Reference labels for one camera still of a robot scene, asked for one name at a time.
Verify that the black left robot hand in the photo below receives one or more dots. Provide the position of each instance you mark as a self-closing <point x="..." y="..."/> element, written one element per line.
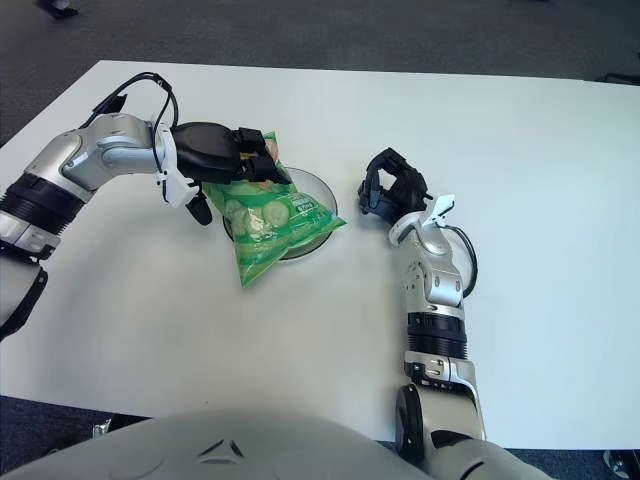
<point x="205" y="150"/>

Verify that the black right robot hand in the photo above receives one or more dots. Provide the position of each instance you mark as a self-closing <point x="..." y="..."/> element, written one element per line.
<point x="405" y="187"/>

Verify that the green chips snack bag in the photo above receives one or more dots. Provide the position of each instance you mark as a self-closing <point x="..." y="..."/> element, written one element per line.
<point x="270" y="230"/>

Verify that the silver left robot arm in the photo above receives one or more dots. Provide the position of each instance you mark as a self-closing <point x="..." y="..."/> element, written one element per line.
<point x="110" y="145"/>

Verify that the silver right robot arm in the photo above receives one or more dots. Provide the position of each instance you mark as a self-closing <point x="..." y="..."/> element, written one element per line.
<point x="440" y="285"/>

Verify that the white plate black rim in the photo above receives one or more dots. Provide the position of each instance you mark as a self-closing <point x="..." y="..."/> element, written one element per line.
<point x="315" y="192"/>

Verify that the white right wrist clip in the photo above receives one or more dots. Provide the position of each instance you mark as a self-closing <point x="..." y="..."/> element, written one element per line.
<point x="440" y="207"/>

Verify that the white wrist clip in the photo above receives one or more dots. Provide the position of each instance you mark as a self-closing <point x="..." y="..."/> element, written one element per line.
<point x="175" y="192"/>
<point x="440" y="207"/>

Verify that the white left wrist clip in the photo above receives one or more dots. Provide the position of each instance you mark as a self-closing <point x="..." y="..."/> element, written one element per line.
<point x="175" y="192"/>

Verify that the dark shoe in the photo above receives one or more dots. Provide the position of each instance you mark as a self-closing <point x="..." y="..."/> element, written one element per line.
<point x="57" y="7"/>

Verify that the silver table caster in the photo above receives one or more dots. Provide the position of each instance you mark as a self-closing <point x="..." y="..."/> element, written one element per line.
<point x="617" y="462"/>
<point x="101" y="430"/>

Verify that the grey robot torso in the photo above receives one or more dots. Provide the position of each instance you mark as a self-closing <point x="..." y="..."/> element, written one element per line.
<point x="150" y="450"/>

